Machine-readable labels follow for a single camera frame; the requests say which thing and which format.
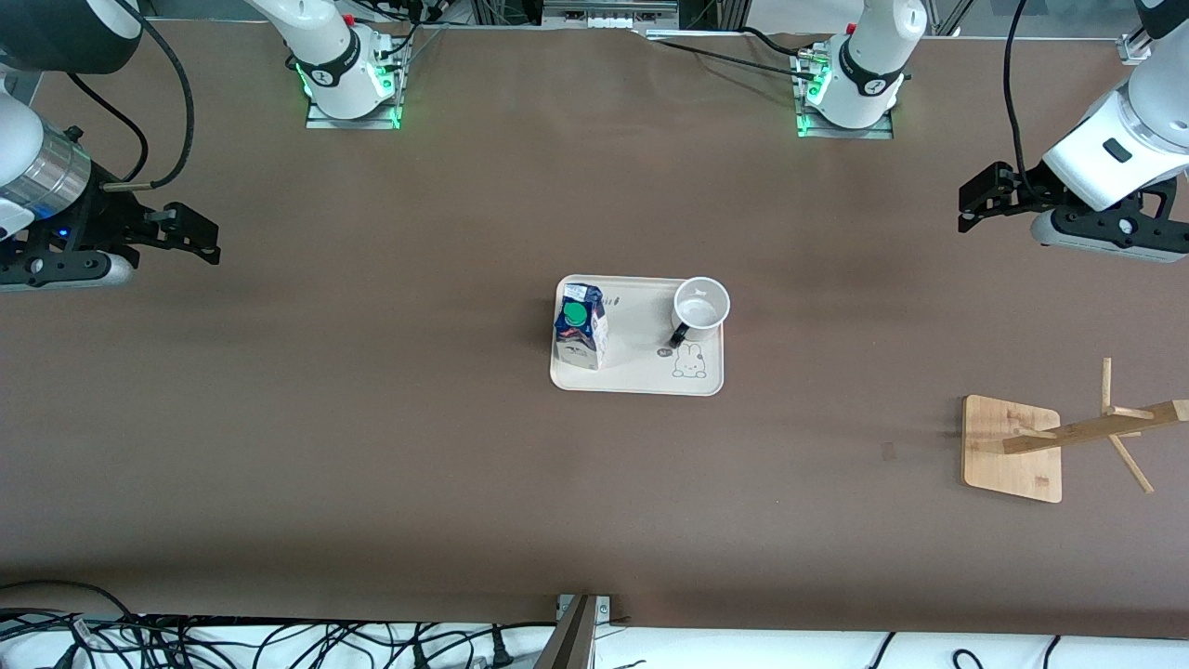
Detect blue white milk carton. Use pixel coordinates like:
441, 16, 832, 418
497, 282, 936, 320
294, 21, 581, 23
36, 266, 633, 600
554, 282, 611, 371

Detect black base cable bundle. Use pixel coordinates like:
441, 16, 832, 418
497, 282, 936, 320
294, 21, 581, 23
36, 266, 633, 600
376, 0, 449, 71

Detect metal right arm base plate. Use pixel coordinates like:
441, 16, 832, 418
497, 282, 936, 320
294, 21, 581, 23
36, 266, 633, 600
305, 56, 402, 131

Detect black arched floor cable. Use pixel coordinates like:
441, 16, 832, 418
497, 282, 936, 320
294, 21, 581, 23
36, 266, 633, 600
0, 580, 150, 625

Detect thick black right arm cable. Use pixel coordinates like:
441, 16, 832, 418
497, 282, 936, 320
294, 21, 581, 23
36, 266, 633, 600
100, 0, 196, 191

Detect white smiley cup black handle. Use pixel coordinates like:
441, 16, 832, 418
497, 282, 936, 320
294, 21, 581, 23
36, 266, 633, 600
669, 276, 732, 350

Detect long black table cable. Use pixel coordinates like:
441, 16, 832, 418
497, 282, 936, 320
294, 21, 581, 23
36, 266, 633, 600
641, 33, 818, 83

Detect short black table cable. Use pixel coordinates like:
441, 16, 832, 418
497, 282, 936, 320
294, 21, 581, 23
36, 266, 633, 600
741, 26, 830, 59

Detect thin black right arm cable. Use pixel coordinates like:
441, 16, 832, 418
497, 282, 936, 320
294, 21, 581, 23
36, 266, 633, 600
67, 72, 150, 184

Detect wooden cup rack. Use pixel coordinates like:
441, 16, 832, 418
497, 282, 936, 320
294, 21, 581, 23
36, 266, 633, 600
961, 358, 1189, 505

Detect grey power strip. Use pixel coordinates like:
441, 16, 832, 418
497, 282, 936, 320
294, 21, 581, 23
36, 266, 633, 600
542, 0, 679, 29

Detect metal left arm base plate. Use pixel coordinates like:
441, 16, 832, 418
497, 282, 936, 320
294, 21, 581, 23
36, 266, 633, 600
794, 56, 895, 140

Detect cream rabbit print tray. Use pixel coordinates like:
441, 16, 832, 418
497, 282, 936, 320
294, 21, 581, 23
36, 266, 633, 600
549, 273, 725, 398

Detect grey metal post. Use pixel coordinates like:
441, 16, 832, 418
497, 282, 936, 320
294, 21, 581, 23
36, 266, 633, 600
529, 593, 614, 669

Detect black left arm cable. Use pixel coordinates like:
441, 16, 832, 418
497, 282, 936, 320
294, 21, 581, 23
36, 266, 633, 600
1003, 0, 1060, 203

